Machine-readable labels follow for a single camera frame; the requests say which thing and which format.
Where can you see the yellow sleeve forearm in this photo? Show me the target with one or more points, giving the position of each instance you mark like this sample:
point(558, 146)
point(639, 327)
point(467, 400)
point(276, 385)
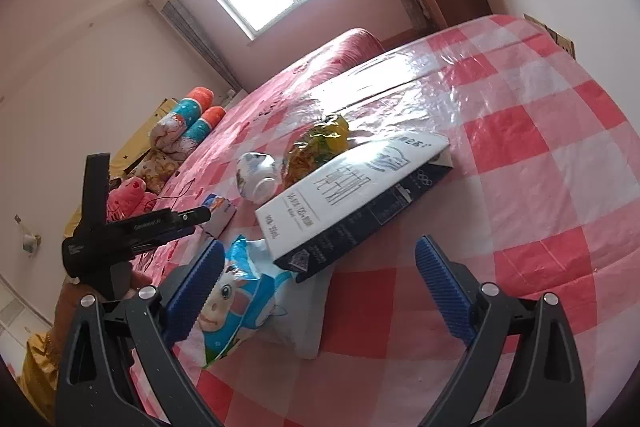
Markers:
point(41, 367)

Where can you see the red white checkered tablecloth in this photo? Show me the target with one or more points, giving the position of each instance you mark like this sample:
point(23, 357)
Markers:
point(543, 196)

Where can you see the rolled colourful quilt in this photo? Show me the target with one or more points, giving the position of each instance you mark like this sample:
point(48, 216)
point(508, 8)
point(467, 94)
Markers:
point(195, 134)
point(169, 128)

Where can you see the left plaid curtain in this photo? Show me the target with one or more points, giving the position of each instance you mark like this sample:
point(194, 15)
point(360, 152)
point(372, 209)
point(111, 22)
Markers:
point(180, 19)

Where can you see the lower rolled colourful quilt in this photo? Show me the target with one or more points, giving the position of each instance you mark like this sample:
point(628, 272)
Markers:
point(195, 134)

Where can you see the yellow green oatmeal bag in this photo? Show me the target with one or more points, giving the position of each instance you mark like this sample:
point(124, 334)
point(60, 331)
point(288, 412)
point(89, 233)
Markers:
point(317, 146)

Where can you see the small white blue bottle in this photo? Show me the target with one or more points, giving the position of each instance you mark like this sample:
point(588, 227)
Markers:
point(257, 177)

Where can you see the yellow headboard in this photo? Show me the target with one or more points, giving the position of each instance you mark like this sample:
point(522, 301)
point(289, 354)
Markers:
point(137, 146)

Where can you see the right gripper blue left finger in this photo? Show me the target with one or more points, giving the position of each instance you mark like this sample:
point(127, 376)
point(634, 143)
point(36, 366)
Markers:
point(118, 367)

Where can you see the upper rolled colourful quilt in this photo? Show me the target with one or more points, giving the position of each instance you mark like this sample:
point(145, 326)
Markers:
point(169, 128)

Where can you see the pink love you bedspread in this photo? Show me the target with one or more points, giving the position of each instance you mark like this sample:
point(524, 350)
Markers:
point(255, 123)

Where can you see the dark blue white carton box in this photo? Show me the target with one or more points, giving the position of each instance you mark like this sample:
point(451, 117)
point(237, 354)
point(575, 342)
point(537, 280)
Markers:
point(322, 217)

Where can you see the small milk carton box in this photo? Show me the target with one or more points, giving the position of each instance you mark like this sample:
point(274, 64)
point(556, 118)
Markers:
point(221, 213)

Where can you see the blue green cow bag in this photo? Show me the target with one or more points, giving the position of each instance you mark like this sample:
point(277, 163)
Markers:
point(247, 293)

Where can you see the floral beige pillow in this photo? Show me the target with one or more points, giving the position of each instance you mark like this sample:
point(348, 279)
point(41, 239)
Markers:
point(155, 169)

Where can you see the hanging bag on wall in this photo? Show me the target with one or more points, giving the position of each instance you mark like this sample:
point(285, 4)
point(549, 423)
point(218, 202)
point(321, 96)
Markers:
point(30, 241)

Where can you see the white grey pouch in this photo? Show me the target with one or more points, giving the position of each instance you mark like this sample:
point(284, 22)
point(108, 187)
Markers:
point(298, 313)

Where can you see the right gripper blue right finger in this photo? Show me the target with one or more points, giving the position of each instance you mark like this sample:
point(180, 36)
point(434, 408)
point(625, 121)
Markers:
point(544, 387)

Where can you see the folded pink love blanket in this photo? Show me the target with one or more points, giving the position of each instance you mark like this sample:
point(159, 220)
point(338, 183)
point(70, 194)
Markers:
point(130, 199)

